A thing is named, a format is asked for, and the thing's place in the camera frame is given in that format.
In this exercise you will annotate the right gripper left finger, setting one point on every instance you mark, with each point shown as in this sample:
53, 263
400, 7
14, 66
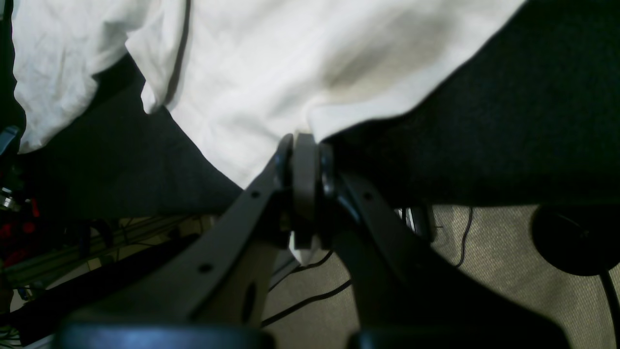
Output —
211, 295

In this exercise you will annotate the white T-shirt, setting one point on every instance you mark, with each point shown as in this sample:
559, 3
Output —
237, 75

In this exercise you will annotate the black table cloth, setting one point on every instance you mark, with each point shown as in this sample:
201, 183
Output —
532, 118

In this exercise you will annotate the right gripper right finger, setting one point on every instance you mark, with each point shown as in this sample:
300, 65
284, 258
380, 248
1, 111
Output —
406, 295

